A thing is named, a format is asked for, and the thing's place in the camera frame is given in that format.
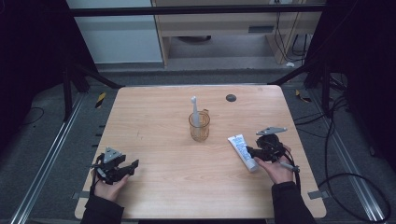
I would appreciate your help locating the white toothpaste tube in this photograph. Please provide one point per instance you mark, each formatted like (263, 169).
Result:
(240, 144)

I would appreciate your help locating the black horizontal frame bar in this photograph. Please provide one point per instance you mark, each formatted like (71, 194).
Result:
(186, 10)

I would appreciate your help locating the black metal stand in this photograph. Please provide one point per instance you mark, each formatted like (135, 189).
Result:
(67, 93)
(326, 90)

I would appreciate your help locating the person's right hand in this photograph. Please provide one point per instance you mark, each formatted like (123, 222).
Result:
(280, 172)

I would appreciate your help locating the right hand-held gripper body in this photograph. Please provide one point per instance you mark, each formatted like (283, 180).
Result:
(272, 146)

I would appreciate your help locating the white electric toothbrush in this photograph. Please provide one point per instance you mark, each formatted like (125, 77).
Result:
(195, 109)

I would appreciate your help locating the amber glass cup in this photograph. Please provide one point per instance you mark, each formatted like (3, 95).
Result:
(199, 132)

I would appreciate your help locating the white cabinet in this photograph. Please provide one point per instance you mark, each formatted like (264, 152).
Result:
(118, 40)

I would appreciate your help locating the aluminium floor rail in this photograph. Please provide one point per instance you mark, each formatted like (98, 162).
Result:
(351, 168)
(46, 161)

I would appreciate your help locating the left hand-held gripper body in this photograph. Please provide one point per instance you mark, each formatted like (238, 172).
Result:
(107, 169)

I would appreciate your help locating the grey tape strip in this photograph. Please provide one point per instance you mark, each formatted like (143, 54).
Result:
(318, 194)
(80, 195)

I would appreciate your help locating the black round table grommet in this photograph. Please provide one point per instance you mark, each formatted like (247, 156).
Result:
(231, 98)

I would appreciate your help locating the small white floor object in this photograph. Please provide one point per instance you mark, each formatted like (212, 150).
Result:
(290, 64)

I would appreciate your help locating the wooden background desk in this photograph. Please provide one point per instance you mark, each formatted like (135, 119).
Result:
(218, 25)

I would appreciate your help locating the yellow black tape piece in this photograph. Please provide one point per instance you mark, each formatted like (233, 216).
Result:
(302, 97)
(100, 100)

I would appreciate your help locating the person's left hand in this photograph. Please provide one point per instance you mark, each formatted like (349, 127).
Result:
(109, 190)

